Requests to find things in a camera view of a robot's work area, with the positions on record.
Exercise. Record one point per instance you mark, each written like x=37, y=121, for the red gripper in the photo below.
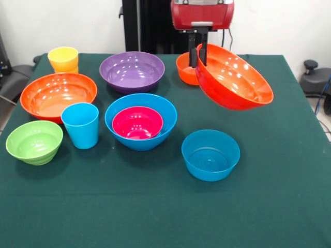
x=201, y=15

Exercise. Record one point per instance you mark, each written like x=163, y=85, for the large orange bowl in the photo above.
x=58, y=95
x=232, y=82

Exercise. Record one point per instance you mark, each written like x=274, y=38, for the pink bowl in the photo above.
x=137, y=124

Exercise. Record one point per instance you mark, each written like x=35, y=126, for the small orange bowl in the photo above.
x=184, y=73

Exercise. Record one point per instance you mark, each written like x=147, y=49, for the purple bowl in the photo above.
x=132, y=71

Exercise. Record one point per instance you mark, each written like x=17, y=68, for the small blue bowl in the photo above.
x=210, y=160

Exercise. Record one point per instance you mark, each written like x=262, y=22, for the large blue bowl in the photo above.
x=141, y=144

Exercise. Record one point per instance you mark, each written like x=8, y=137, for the orange cup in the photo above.
x=67, y=70

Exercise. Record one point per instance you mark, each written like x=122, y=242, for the yellow cup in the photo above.
x=62, y=58

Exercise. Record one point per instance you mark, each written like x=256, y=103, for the blue cup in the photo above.
x=81, y=129

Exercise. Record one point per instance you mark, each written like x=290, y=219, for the dark green tablecloth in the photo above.
x=165, y=206

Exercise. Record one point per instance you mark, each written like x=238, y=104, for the green bowl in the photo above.
x=33, y=144

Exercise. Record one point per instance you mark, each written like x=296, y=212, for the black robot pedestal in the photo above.
x=160, y=25

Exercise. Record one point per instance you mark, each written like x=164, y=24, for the grey pedestal foot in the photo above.
x=314, y=80
x=15, y=80

